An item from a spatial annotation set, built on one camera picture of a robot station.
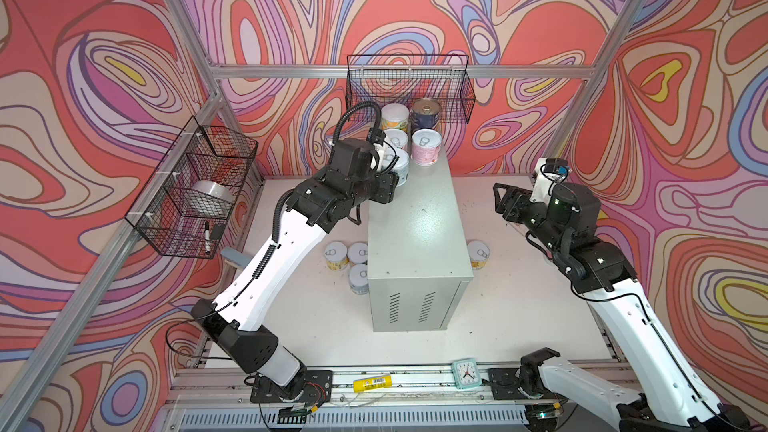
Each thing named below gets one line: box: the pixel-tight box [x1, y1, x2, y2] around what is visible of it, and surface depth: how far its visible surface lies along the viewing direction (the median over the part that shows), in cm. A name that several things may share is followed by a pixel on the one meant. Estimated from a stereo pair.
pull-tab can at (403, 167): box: [391, 148, 410, 187], surface depth 70 cm
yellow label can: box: [467, 239, 491, 270], surface depth 93 cm
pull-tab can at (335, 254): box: [324, 241, 349, 271], surface depth 93 cm
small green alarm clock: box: [451, 358, 482, 390], surface depth 75 cm
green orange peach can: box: [381, 102, 410, 131], surface depth 78 cm
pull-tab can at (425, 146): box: [411, 128, 442, 166], surface depth 75 cm
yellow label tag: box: [352, 374, 393, 393], surface depth 74 cm
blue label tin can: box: [412, 98, 441, 130], surface depth 75 cm
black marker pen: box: [204, 220, 211, 255], surface depth 73 cm
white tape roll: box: [190, 180, 235, 205], surface depth 73 cm
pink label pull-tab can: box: [384, 128, 409, 149], surface depth 75 cm
